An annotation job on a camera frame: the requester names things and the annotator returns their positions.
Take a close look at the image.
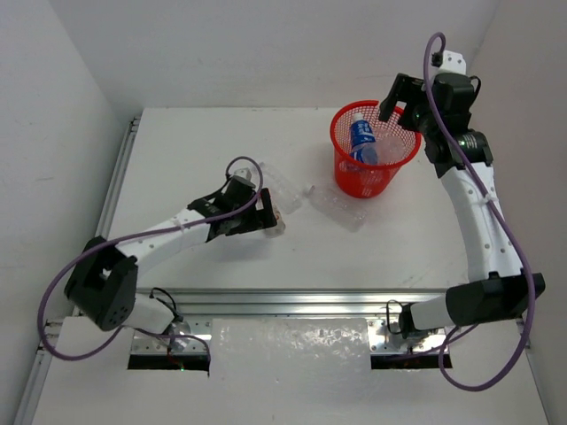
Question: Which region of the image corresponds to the red cap small bottle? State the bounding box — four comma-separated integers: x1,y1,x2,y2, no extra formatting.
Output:
264,206,286,238

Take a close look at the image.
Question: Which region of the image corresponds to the blue label bottle front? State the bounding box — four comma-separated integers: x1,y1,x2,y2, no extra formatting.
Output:
350,112,376,152

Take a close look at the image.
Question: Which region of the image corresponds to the blue label bottle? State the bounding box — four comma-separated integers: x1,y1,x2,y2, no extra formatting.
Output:
350,144,379,166
350,112,376,152

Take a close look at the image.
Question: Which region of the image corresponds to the clear bottle white cap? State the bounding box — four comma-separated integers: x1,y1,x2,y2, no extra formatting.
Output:
260,162,302,214
303,184,367,233

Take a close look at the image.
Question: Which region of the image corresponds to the blue label bottle back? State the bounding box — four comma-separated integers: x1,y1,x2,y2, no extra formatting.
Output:
350,144,379,166

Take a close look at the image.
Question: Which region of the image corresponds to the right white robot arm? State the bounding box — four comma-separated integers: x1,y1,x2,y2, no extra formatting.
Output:
378,73,528,338

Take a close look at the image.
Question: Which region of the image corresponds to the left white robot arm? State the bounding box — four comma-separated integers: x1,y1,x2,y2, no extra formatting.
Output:
65,175,277,335

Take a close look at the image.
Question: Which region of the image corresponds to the red mesh plastic bin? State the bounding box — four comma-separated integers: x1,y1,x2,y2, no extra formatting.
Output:
330,100,422,198

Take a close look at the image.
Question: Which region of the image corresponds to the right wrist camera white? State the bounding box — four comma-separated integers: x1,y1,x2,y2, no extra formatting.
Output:
431,50,467,75

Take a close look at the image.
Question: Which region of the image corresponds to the aluminium front rail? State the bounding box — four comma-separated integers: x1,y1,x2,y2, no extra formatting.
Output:
43,287,501,355

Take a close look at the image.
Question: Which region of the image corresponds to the aluminium left side rail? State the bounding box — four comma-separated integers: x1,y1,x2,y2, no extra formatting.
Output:
13,115,141,424

